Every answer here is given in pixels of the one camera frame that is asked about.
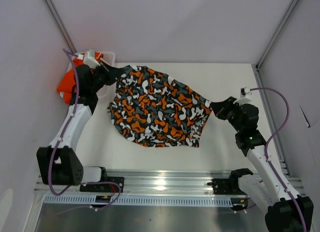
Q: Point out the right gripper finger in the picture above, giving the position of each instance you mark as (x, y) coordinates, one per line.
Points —
(218, 106)
(222, 114)

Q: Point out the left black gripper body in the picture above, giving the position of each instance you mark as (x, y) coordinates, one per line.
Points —
(100, 79)

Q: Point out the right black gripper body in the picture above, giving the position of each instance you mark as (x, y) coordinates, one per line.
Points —
(232, 120)

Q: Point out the camouflage orange black shorts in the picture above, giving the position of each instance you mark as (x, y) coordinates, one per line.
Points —
(153, 109)

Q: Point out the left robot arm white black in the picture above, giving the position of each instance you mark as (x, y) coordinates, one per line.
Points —
(58, 162)

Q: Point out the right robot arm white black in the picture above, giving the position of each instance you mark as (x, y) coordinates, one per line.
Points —
(284, 207)

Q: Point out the white plastic basket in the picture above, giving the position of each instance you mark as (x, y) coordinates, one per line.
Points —
(103, 58)

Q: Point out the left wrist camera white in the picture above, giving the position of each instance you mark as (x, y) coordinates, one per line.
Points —
(89, 58)

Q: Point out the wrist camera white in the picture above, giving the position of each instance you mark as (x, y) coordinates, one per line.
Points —
(245, 96)
(89, 58)

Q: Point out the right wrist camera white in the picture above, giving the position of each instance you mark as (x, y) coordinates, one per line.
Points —
(245, 96)

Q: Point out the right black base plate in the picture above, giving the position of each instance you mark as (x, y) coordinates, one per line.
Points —
(222, 186)

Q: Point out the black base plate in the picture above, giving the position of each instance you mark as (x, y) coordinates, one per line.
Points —
(222, 186)
(115, 184)

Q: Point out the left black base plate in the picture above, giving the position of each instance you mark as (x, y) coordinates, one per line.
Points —
(115, 184)

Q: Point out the aluminium mounting rail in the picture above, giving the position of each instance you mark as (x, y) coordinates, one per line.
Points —
(164, 183)

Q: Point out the slotted cable duct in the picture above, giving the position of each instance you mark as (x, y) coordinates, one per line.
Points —
(207, 201)

